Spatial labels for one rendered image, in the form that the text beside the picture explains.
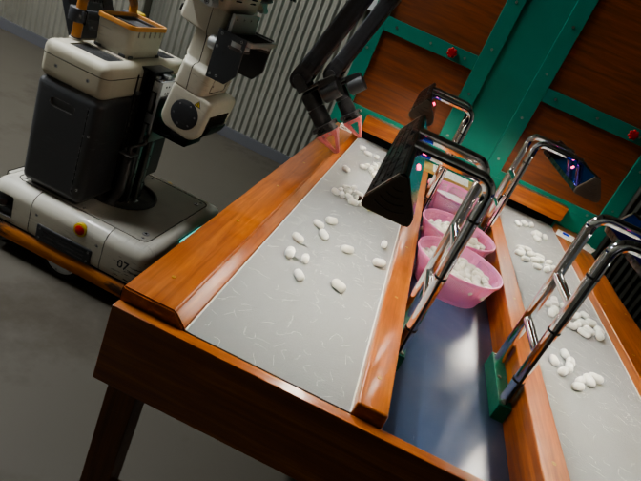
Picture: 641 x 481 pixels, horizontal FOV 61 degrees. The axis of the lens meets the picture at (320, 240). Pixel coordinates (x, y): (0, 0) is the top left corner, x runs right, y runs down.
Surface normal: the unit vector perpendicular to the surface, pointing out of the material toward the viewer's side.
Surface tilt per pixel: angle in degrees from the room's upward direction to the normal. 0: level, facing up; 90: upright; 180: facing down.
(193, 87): 90
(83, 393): 0
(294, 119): 90
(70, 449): 0
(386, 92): 90
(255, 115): 90
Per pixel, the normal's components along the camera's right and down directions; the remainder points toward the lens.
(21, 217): -0.25, 0.33
